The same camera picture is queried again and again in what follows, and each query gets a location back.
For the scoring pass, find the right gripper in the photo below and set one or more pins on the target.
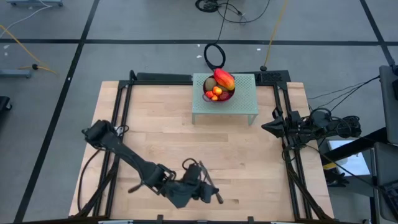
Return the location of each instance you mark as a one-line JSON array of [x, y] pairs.
[[292, 124]]

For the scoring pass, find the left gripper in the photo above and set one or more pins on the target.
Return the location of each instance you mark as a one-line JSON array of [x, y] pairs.
[[168, 179]]

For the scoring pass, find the dark red apple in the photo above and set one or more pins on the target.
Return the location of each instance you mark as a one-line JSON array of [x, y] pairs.
[[225, 96]]

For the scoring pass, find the yellow orange toy pear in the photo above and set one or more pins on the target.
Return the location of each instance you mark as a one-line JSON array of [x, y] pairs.
[[218, 91]]

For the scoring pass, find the large red yellow mango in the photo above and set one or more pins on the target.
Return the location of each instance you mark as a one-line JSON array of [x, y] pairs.
[[224, 78]]

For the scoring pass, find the small red orange fruit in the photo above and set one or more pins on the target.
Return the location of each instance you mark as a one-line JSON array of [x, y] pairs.
[[210, 94]]

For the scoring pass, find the green brown round fruit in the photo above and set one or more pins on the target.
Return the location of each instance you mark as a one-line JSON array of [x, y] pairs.
[[210, 84]]

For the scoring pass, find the maroon plastic colander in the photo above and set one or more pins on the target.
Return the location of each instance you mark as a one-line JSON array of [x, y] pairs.
[[204, 88]]

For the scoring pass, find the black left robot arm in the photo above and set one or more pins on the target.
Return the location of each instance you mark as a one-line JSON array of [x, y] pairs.
[[124, 154]]

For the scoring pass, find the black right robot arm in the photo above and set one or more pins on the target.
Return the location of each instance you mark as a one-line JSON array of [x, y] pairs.
[[342, 127]]

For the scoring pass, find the pale green perforated riser table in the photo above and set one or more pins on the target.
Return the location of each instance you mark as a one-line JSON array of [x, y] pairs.
[[245, 96]]

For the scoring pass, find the black yellow tool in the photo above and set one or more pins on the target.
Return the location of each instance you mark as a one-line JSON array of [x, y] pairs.
[[334, 179]]

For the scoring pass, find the white box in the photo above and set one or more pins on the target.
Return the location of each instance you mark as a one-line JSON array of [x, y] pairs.
[[354, 165]]

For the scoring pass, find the black diagonal beam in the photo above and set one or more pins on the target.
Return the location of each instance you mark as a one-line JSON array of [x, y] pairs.
[[367, 140]]

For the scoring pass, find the grey cart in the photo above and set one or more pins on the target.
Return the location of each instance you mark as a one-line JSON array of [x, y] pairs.
[[390, 105], [385, 168]]

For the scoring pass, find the black caster foot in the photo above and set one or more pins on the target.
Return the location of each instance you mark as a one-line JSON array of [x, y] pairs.
[[3, 103]]

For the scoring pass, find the grey floor stand base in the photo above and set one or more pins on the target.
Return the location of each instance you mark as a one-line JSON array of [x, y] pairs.
[[15, 73], [34, 2]]

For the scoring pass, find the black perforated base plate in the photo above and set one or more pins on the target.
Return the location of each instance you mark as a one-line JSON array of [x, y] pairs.
[[273, 76]]

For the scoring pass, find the black aluminium frame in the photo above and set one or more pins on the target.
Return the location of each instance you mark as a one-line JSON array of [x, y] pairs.
[[155, 83]]

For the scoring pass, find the black flat base plate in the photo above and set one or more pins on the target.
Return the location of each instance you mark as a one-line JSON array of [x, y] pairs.
[[161, 76]]

